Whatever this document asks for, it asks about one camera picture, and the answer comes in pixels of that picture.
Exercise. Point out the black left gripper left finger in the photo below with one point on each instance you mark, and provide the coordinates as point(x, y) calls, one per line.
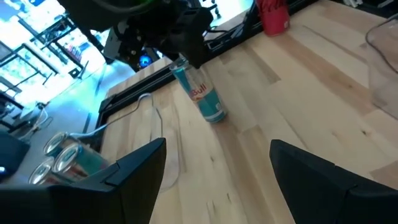
point(93, 202)

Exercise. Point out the black box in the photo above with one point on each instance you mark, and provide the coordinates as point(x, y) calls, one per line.
point(12, 155)

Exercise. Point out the teal Red Bull can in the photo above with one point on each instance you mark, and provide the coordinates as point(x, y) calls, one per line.
point(59, 143)
point(42, 171)
point(81, 161)
point(205, 99)

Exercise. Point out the black aluminium table frame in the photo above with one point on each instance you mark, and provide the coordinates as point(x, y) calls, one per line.
point(140, 91)

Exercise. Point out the clear plastic bin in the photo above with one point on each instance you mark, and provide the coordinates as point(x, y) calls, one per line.
point(130, 130)
point(385, 77)

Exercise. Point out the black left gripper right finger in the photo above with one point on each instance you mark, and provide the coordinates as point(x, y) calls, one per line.
point(326, 202)

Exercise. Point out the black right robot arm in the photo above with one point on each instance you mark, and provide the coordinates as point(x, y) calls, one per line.
point(93, 12)

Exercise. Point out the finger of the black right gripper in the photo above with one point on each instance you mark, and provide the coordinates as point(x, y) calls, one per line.
point(192, 34)

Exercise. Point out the red Coke Zero can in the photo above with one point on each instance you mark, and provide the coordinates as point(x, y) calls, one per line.
point(273, 18)

